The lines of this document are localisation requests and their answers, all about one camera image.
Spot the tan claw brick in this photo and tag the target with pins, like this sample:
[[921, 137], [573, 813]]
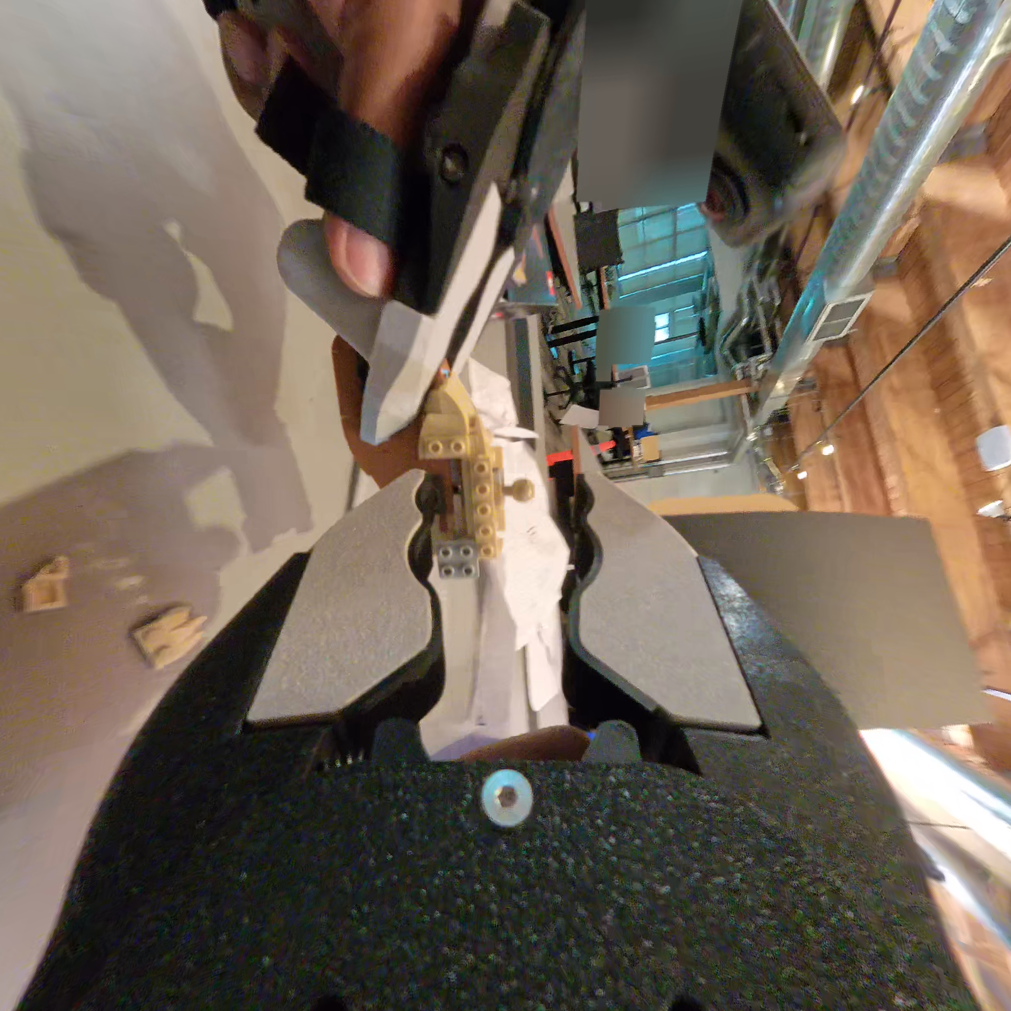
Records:
[[166, 640]]

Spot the person's left hand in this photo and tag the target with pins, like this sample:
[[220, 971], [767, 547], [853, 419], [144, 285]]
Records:
[[379, 55]]

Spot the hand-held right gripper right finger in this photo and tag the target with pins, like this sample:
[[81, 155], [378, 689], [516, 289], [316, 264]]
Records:
[[663, 624]]

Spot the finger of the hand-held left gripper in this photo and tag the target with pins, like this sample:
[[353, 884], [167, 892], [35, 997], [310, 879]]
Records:
[[395, 379]]

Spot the large window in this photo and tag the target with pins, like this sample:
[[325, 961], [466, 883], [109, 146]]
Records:
[[663, 253]]

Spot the torn white paper bag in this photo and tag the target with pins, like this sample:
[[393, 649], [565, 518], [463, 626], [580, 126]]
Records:
[[529, 600]]

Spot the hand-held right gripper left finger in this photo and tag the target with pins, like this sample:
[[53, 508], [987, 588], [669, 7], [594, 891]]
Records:
[[347, 616]]

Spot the small tan wedge brick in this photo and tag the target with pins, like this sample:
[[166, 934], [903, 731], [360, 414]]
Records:
[[39, 592]]

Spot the tan and orange brick model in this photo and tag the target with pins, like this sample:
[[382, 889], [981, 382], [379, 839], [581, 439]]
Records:
[[450, 430]]

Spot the silver ventilation duct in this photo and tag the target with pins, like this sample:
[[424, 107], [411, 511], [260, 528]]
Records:
[[825, 39], [892, 174]]

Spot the colourful picture box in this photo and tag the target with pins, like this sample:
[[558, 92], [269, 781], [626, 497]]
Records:
[[545, 276]]

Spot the small black monitor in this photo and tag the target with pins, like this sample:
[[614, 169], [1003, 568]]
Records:
[[596, 237]]

